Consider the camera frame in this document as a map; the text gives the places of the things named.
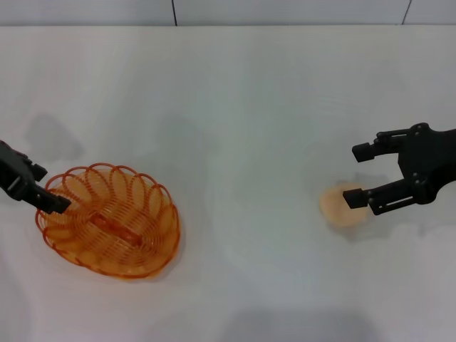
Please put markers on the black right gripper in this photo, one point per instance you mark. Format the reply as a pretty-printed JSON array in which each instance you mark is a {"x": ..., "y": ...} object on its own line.
[{"x": 424, "y": 167}]

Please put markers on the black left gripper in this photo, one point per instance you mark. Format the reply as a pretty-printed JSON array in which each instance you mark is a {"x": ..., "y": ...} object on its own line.
[{"x": 14, "y": 174}]

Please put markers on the pale round bread bun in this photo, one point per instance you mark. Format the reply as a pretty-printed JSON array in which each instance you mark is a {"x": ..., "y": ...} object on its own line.
[{"x": 331, "y": 210}]

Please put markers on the orange plastic woven basket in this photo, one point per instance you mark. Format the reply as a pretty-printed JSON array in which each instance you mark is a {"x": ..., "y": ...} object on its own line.
[{"x": 107, "y": 228}]

